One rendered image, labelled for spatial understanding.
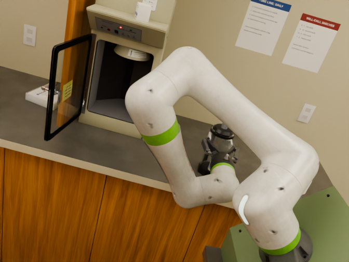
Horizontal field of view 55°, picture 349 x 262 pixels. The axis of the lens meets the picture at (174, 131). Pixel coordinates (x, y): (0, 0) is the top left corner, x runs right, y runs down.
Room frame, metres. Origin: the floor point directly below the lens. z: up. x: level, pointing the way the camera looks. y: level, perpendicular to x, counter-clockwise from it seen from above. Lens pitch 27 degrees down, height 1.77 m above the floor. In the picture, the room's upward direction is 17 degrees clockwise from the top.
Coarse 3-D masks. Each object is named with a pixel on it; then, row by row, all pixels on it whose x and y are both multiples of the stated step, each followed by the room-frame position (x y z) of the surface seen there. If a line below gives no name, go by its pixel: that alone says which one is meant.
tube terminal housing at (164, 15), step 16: (96, 0) 1.43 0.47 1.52; (112, 0) 1.43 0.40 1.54; (128, 0) 1.43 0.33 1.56; (160, 0) 1.44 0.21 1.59; (176, 0) 1.51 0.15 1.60; (160, 16) 1.44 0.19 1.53; (96, 32) 1.43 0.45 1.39; (144, 48) 1.44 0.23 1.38; (160, 48) 1.44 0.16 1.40; (112, 128) 1.43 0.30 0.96; (128, 128) 1.44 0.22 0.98
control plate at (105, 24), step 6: (96, 18) 1.34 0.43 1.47; (102, 24) 1.36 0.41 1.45; (108, 24) 1.36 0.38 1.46; (114, 24) 1.35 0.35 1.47; (120, 24) 1.34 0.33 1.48; (102, 30) 1.39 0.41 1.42; (120, 30) 1.37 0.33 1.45; (126, 30) 1.36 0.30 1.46; (132, 30) 1.35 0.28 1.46; (138, 30) 1.35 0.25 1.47; (126, 36) 1.40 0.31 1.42; (132, 36) 1.39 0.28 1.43; (138, 36) 1.38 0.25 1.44
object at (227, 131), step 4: (216, 124) 1.34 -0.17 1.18; (220, 124) 1.35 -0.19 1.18; (224, 124) 1.31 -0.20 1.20; (216, 128) 1.31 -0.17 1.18; (220, 128) 1.31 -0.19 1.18; (224, 128) 1.31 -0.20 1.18; (228, 128) 1.33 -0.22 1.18; (220, 132) 1.29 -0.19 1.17; (224, 132) 1.29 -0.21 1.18; (228, 132) 1.30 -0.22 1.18; (232, 132) 1.32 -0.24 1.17
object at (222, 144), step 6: (216, 132) 1.29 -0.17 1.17; (216, 138) 1.29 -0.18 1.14; (222, 138) 1.27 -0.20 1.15; (216, 144) 1.28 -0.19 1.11; (222, 144) 1.28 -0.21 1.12; (228, 144) 1.30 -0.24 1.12; (222, 150) 1.29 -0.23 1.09; (204, 156) 1.31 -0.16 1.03; (210, 156) 1.29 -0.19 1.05; (204, 162) 1.30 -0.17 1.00; (210, 162) 1.28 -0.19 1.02; (204, 168) 1.29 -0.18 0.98
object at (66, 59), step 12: (72, 48) 1.24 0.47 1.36; (84, 48) 1.35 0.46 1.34; (60, 60) 1.16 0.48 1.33; (72, 60) 1.25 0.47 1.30; (84, 60) 1.37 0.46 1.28; (60, 72) 1.17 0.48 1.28; (72, 72) 1.27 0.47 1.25; (84, 72) 1.38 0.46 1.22; (60, 84) 1.18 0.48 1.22; (72, 84) 1.28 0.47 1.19; (48, 96) 1.11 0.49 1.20; (72, 96) 1.29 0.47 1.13; (48, 108) 1.11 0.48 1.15; (60, 108) 1.20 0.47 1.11; (72, 108) 1.31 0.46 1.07; (60, 120) 1.21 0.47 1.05
